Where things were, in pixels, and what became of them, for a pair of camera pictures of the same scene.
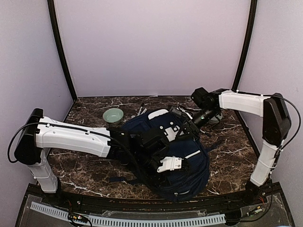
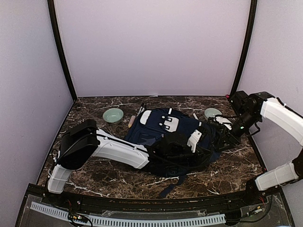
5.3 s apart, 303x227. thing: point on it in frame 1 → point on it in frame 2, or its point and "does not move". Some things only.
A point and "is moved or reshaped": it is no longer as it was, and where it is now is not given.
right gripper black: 191,127 → 229,137
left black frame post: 56,25 does not move
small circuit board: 77,217 does not move
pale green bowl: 113,115 does not move
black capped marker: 139,113 does not move
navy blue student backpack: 184,185 is moved or reshaped
